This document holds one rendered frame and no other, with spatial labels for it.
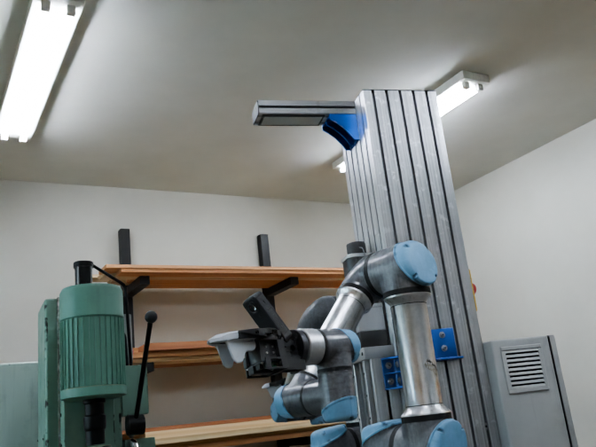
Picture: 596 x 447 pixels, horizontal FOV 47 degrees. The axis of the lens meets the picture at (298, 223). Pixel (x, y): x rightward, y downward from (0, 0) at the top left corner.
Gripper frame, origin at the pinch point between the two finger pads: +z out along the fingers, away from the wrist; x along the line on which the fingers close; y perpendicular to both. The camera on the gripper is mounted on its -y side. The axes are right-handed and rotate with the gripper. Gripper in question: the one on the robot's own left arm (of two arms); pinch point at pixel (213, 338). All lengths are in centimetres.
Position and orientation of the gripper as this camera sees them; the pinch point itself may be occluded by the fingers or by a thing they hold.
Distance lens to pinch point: 132.0
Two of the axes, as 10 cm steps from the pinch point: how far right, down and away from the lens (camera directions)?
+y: 2.0, 9.1, -3.8
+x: -6.1, 4.1, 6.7
